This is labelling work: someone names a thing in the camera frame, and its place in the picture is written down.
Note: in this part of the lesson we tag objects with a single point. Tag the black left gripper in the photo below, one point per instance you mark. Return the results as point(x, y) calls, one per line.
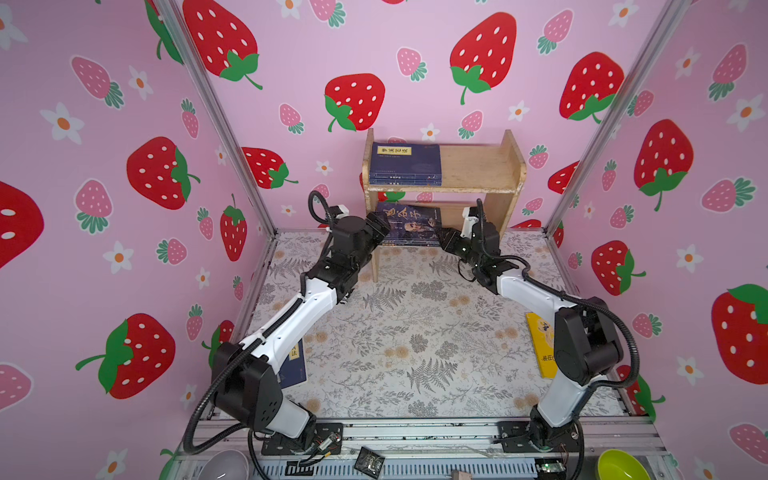
point(379, 229)

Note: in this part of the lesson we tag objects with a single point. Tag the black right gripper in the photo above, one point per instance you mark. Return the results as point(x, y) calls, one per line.
point(450, 240)

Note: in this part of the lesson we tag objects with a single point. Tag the black antler cover book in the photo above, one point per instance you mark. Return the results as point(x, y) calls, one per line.
point(410, 243)

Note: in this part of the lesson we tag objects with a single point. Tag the dark old man book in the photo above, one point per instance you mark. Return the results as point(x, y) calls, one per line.
point(412, 222)

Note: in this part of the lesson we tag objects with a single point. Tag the navy book yellow label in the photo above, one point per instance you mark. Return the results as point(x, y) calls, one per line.
point(406, 180)

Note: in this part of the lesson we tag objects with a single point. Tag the navy book behind left arm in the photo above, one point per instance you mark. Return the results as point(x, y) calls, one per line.
point(293, 370)

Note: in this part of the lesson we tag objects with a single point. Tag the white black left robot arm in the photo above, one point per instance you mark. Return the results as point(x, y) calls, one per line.
point(245, 376)

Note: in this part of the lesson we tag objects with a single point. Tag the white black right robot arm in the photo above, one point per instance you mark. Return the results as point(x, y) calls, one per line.
point(585, 343)

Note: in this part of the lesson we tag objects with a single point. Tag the wooden two-tier shelf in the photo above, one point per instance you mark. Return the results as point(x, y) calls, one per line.
point(497, 172)

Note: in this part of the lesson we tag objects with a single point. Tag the yellow cartoon cover book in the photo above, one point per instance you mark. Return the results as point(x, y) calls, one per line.
point(542, 335)

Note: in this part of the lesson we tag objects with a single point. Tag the small black electronic module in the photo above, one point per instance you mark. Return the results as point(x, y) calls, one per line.
point(369, 463)

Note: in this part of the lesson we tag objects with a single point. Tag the lime green bowl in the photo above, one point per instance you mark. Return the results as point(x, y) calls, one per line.
point(616, 464)

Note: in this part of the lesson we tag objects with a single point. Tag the grey bowl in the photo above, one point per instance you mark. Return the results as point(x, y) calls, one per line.
point(226, 465)

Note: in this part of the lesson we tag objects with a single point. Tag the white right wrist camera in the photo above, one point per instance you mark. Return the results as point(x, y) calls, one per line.
point(471, 222)

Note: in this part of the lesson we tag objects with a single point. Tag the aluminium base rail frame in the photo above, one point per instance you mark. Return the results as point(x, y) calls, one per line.
point(450, 448)

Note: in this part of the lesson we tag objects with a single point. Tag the left aluminium corner post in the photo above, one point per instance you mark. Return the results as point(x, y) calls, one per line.
point(180, 35)

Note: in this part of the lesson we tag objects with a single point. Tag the aluminium corner post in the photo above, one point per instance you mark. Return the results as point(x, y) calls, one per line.
point(662, 31)
point(180, 35)

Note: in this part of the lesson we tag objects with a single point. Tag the right aluminium corner post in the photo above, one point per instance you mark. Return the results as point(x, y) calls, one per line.
point(662, 31)

